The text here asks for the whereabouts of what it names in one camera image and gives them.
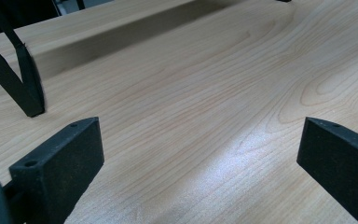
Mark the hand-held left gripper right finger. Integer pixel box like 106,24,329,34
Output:
296,117,358,224

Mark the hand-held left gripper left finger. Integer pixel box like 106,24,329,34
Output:
8,117,105,224

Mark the black two-tier shelf rack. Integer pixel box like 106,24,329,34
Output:
0,0,293,119

